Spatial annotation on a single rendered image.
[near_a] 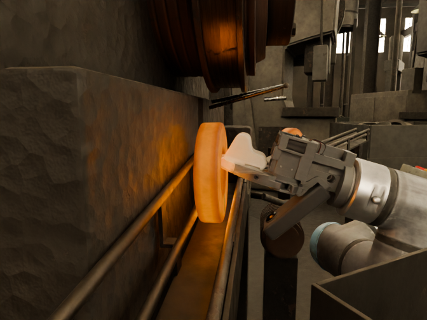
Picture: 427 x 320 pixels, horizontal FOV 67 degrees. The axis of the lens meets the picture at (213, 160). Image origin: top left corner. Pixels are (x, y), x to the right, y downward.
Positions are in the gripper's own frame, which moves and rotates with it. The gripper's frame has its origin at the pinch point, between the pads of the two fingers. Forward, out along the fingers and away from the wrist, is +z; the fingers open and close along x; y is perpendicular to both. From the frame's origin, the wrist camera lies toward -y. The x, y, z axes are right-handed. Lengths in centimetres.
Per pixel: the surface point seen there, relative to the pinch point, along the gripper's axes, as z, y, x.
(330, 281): -13.0, -0.6, 27.4
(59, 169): 8.0, 1.6, 28.5
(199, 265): -3.0, -12.1, 10.3
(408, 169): -71, 2, -93
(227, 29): 3.7, 19.9, -2.9
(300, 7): -14, 109, -283
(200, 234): -1.4, -11.8, 1.7
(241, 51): 0.9, 17.5, -4.4
